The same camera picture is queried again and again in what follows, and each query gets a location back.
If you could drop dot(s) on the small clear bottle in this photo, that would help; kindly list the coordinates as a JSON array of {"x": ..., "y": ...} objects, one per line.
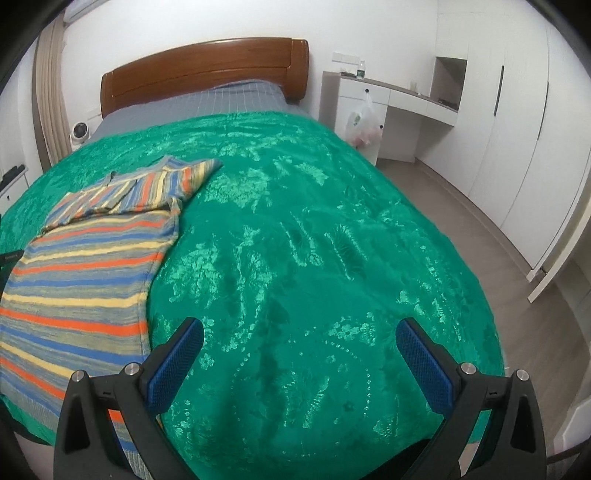
[{"x": 361, "y": 70}]

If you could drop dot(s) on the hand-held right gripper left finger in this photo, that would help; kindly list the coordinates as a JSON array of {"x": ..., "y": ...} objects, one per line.
[{"x": 178, "y": 360}]

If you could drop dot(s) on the grey bed sheet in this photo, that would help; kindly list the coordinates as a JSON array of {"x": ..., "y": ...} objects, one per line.
[{"x": 198, "y": 104}]

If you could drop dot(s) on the beige curtain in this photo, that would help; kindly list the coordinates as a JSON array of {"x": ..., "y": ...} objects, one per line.
[{"x": 51, "y": 101}]

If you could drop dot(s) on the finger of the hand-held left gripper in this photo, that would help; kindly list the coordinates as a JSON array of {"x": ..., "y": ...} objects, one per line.
[{"x": 10, "y": 256}]

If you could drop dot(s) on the black item by niche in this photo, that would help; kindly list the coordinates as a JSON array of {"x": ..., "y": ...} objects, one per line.
[{"x": 447, "y": 101}]

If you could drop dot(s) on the striped knit sweater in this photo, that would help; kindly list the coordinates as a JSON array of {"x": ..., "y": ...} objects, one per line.
[{"x": 83, "y": 267}]

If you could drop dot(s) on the white desk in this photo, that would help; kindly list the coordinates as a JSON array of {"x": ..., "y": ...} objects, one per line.
[{"x": 406, "y": 104}]

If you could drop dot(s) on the black cloth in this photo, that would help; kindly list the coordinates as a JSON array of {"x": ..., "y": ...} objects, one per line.
[{"x": 11, "y": 174}]

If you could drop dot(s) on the white wall switch panel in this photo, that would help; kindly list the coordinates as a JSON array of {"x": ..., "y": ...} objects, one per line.
[{"x": 345, "y": 57}]

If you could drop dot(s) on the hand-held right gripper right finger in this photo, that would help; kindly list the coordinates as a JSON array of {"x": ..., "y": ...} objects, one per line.
[{"x": 422, "y": 364}]

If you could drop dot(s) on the white plastic bag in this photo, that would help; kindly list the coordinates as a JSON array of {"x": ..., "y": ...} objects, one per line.
[{"x": 364, "y": 122}]

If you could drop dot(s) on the white wardrobe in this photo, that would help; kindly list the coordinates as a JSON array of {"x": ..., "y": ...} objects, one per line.
[{"x": 521, "y": 138}]

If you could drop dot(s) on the white window drawer cabinet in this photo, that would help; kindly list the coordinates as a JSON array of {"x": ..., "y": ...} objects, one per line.
[{"x": 11, "y": 196}]

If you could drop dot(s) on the green floral blanket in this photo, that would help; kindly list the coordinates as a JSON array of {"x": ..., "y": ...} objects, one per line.
[{"x": 300, "y": 277}]

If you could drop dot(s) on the small white fan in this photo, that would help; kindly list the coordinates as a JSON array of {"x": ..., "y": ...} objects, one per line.
[{"x": 80, "y": 133}]

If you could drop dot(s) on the wooden bed headboard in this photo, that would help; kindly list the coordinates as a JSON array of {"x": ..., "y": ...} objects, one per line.
[{"x": 198, "y": 69}]

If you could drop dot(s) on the white air conditioner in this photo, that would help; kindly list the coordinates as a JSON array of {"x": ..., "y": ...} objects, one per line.
[{"x": 81, "y": 9}]

